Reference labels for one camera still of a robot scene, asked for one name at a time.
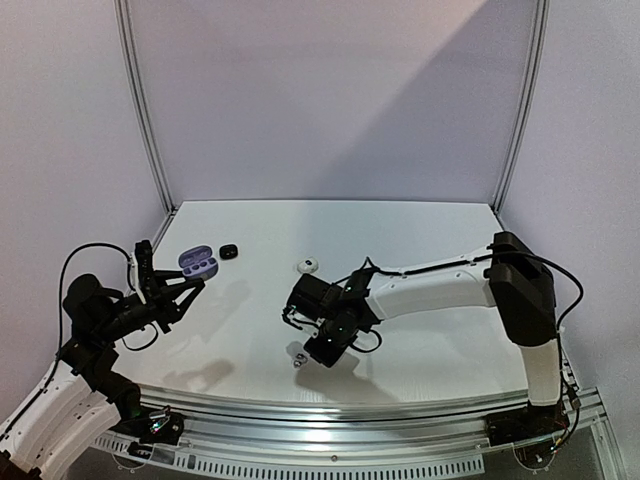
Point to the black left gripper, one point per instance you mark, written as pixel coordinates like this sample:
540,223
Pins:
163,304

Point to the aluminium corner post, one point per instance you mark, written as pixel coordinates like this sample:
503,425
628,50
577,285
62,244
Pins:
125,25
527,91

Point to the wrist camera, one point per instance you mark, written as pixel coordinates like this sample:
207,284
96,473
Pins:
138,266
292,318

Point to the white charging case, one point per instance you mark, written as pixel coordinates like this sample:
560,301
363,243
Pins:
308,265

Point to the black charging case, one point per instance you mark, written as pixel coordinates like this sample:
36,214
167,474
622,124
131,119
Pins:
228,251

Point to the perforated white cable tray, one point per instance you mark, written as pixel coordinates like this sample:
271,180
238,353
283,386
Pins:
209,463

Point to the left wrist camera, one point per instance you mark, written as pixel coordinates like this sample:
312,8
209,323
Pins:
138,266

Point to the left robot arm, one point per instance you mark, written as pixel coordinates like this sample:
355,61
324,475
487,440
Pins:
81,396

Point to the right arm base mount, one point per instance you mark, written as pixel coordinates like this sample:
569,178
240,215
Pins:
527,423

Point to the left aluminium corner post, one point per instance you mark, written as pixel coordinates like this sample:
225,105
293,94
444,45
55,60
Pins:
125,25

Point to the aluminium front rail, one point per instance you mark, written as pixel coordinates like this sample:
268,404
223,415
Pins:
229,427

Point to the translucent blue charging case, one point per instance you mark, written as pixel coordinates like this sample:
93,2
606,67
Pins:
198,262

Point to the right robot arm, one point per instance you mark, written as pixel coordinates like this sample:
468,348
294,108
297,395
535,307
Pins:
508,277

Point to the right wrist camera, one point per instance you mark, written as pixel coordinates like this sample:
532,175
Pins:
292,318

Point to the right aluminium corner post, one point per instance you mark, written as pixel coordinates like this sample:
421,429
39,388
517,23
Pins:
527,91

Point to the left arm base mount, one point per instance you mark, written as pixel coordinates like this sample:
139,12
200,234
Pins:
152,427

